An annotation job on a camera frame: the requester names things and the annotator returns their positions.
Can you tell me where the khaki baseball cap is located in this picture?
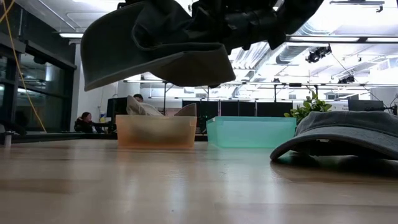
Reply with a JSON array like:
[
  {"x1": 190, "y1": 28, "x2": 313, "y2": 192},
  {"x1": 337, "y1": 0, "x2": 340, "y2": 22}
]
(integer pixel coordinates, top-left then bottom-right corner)
[{"x1": 80, "y1": 0, "x2": 237, "y2": 92}]

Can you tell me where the beige baseball cap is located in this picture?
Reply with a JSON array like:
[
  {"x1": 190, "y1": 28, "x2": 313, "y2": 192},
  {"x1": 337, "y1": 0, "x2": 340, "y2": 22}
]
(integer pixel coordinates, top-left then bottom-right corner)
[{"x1": 126, "y1": 95, "x2": 198, "y2": 117}]

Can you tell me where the grey baseball cap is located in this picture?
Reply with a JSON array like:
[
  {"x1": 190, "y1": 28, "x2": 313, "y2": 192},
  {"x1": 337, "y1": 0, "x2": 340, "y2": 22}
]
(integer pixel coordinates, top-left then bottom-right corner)
[{"x1": 269, "y1": 111, "x2": 398, "y2": 162}]

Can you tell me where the black ceiling spotlight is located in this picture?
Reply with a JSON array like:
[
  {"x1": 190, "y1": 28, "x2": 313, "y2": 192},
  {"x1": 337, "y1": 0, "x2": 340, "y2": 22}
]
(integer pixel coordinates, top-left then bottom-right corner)
[
  {"x1": 305, "y1": 44, "x2": 333, "y2": 64},
  {"x1": 337, "y1": 75, "x2": 356, "y2": 85}
]

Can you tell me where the long ceiling light bar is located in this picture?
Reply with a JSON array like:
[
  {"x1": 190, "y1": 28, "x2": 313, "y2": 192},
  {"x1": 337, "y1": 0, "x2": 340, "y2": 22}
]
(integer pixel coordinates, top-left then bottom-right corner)
[{"x1": 285, "y1": 35, "x2": 398, "y2": 44}]

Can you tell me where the black partition row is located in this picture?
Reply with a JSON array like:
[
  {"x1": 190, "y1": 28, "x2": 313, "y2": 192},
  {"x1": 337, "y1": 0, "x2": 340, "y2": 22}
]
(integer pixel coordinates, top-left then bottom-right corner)
[{"x1": 182, "y1": 100, "x2": 294, "y2": 118}]

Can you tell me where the small green potted plant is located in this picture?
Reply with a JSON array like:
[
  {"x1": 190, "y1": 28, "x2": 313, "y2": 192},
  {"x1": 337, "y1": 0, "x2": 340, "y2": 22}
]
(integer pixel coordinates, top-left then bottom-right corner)
[{"x1": 283, "y1": 90, "x2": 333, "y2": 126}]

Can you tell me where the translucent teal plastic bin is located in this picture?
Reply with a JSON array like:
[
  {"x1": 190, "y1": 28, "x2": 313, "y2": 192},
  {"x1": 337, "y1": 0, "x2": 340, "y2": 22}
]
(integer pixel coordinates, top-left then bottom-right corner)
[{"x1": 206, "y1": 116, "x2": 297, "y2": 149}]

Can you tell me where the black ceiling track fixture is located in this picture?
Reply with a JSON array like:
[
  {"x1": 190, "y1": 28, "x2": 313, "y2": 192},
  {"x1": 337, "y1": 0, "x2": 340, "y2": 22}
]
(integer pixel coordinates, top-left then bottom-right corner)
[{"x1": 329, "y1": 0, "x2": 386, "y2": 13}]

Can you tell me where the dark laptop screen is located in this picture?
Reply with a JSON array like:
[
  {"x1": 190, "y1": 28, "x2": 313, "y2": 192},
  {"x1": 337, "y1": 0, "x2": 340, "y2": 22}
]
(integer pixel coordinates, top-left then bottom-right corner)
[{"x1": 347, "y1": 99, "x2": 386, "y2": 112}]

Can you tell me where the translucent orange plastic bin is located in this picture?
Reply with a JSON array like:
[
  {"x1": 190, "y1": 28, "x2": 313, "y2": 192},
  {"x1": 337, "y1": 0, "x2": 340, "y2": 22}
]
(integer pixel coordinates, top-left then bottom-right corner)
[{"x1": 115, "y1": 114, "x2": 198, "y2": 149}]

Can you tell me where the black desk monitor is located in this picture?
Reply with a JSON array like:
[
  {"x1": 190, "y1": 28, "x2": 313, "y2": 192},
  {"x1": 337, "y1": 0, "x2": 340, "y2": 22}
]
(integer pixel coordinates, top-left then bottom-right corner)
[{"x1": 106, "y1": 96, "x2": 128, "y2": 124}]

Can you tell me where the white ceiling light tube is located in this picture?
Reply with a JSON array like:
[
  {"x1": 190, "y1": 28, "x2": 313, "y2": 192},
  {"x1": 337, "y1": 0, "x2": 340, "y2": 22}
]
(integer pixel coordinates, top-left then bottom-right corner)
[{"x1": 58, "y1": 32, "x2": 84, "y2": 39}]

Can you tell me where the black aluminium table frame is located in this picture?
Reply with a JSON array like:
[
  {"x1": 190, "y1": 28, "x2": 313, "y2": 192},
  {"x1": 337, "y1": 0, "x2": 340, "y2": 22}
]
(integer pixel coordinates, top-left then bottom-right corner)
[{"x1": 12, "y1": 132, "x2": 208, "y2": 144}]

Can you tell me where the yellow hanging cable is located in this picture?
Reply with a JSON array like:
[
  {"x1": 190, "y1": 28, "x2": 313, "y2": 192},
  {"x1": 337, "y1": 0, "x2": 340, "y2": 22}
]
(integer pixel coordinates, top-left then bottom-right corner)
[{"x1": 0, "y1": 0, "x2": 47, "y2": 133}]

